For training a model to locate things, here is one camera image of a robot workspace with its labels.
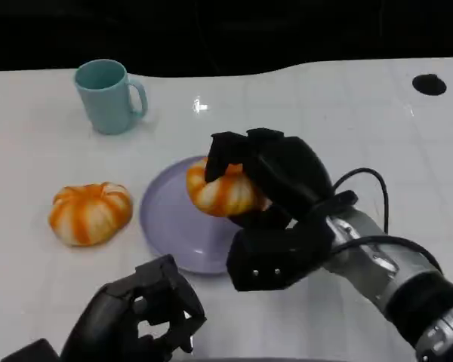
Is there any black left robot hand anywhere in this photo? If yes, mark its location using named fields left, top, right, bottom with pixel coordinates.
left=60, top=254, right=208, bottom=362

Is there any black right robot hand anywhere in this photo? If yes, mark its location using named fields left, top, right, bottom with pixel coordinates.
left=205, top=127, right=335, bottom=231

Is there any orange and white toy bread roll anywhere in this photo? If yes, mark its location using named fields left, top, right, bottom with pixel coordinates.
left=186, top=157, right=273, bottom=219
left=48, top=182, right=134, bottom=247

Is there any lilac plate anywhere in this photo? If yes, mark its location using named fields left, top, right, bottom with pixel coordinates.
left=138, top=155, right=250, bottom=275

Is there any pale green mug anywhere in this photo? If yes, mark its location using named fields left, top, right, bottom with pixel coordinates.
left=74, top=59, right=149, bottom=136

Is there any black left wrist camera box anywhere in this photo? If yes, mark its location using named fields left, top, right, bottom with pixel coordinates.
left=0, top=338, right=61, bottom=362

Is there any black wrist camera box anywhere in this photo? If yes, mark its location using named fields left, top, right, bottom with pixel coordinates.
left=226, top=214, right=335, bottom=292
left=0, top=338, right=61, bottom=362

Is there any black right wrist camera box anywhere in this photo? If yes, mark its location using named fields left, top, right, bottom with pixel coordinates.
left=226, top=214, right=335, bottom=292

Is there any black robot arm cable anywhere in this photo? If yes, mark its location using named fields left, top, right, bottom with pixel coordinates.
left=331, top=167, right=390, bottom=235
left=330, top=235, right=443, bottom=273

